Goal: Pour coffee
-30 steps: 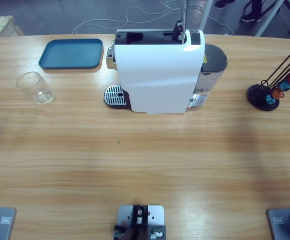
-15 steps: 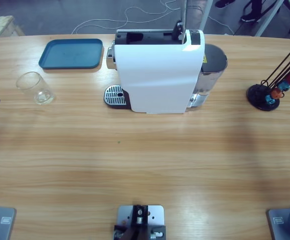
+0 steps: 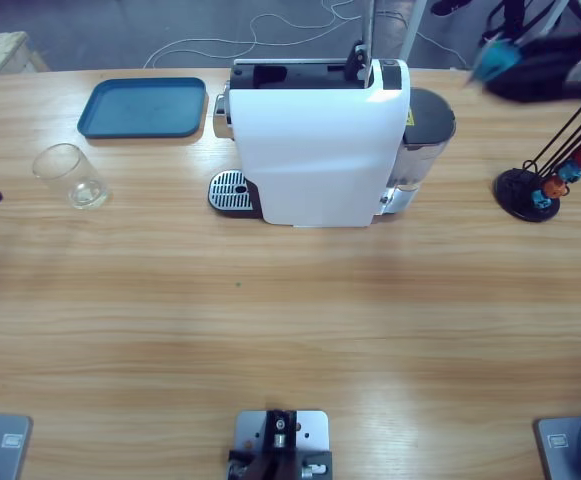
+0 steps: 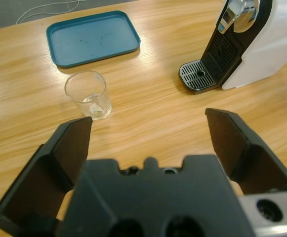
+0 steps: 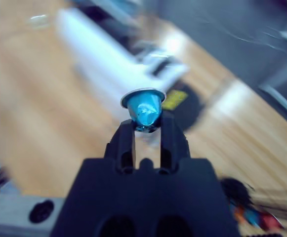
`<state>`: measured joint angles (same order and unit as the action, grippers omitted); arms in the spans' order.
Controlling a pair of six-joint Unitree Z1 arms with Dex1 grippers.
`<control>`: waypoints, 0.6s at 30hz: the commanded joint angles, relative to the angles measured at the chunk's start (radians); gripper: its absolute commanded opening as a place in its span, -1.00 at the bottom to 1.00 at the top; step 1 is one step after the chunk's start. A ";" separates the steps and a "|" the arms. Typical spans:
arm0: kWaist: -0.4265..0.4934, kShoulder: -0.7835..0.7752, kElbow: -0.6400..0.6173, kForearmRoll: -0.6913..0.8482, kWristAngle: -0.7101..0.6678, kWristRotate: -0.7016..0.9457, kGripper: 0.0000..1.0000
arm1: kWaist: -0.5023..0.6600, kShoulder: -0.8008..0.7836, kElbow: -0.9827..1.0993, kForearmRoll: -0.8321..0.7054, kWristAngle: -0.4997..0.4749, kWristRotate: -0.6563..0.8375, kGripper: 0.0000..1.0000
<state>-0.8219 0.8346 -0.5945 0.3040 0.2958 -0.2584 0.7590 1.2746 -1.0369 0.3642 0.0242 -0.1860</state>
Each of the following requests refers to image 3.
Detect clear drinking glass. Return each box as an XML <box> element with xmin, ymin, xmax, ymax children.
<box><xmin>31</xmin><ymin>142</ymin><xmax>112</xmax><ymax>211</ymax></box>

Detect silver coffee machine lever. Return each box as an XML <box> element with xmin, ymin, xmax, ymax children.
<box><xmin>343</xmin><ymin>0</ymin><xmax>379</xmax><ymax>84</ymax></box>

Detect orange coffee capsule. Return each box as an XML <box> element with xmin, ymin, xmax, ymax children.
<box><xmin>542</xmin><ymin>177</ymin><xmax>569</xmax><ymax>200</ymax></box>

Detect white capsule coffee machine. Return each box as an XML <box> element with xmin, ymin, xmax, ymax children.
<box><xmin>208</xmin><ymin>58</ymin><xmax>457</xmax><ymax>230</ymax></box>

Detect white metal table leg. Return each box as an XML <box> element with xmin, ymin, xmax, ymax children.
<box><xmin>398</xmin><ymin>0</ymin><xmax>430</xmax><ymax>65</ymax></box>
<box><xmin>529</xmin><ymin>0</ymin><xmax>570</xmax><ymax>39</ymax></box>

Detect dark trouser leg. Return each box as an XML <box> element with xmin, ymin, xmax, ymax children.
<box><xmin>498</xmin><ymin>0</ymin><xmax>527</xmax><ymax>34</ymax></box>

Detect black sneaker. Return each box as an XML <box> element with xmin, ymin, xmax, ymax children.
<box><xmin>429</xmin><ymin>0</ymin><xmax>471</xmax><ymax>16</ymax></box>

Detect water tank with black lid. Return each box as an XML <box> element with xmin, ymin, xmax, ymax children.
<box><xmin>394</xmin><ymin>87</ymin><xmax>457</xmax><ymax>194</ymax></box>

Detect black capsule holder with rods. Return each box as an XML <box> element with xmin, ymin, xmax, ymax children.
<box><xmin>492</xmin><ymin>97</ymin><xmax>581</xmax><ymax>222</ymax></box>

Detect light wooden crate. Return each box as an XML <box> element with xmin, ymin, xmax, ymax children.
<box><xmin>0</xmin><ymin>30</ymin><xmax>51</xmax><ymax>80</ymax></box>

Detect blue plastic tray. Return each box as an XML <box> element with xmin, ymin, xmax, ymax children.
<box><xmin>76</xmin><ymin>76</ymin><xmax>208</xmax><ymax>140</ymax></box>

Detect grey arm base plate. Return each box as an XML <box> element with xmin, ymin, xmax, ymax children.
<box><xmin>534</xmin><ymin>410</ymin><xmax>581</xmax><ymax>480</ymax></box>
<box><xmin>0</xmin><ymin>410</ymin><xmax>34</xmax><ymax>480</ymax></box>

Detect white floor cable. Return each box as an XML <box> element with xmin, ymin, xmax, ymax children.
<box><xmin>142</xmin><ymin>0</ymin><xmax>471</xmax><ymax>71</ymax></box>

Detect grey camera mount plate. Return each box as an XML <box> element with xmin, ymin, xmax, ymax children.
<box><xmin>227</xmin><ymin>409</ymin><xmax>334</xmax><ymax>480</ymax></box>

